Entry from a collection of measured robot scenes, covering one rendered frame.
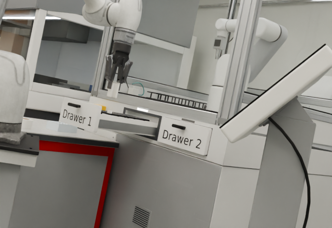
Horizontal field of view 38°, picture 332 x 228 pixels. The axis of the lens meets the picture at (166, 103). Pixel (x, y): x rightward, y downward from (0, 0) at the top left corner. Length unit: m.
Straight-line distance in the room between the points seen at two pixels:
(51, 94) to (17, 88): 1.34
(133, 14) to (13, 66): 0.66
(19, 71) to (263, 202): 0.84
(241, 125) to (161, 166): 1.02
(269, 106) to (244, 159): 0.84
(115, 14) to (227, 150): 0.73
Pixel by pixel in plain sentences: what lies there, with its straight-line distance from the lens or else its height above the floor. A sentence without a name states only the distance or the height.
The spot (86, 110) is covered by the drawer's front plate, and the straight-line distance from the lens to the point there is 2.03.
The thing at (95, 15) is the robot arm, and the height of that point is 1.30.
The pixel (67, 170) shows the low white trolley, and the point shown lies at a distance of 2.25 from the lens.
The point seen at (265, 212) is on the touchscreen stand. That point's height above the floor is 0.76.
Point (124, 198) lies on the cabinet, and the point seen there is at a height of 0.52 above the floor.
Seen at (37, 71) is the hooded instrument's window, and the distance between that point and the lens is 2.89.
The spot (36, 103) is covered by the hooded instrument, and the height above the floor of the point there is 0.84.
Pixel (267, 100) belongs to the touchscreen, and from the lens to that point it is 1.15.
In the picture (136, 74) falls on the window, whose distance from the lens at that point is 2.38.
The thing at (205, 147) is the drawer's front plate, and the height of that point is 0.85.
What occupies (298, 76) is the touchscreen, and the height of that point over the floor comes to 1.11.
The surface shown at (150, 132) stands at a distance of 2.16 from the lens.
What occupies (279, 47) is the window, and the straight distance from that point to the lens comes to 2.08.
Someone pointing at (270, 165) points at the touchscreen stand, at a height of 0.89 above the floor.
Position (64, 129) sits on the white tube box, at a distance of 2.34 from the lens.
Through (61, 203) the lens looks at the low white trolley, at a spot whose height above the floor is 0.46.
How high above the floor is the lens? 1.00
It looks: level
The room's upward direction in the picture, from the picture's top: 11 degrees clockwise
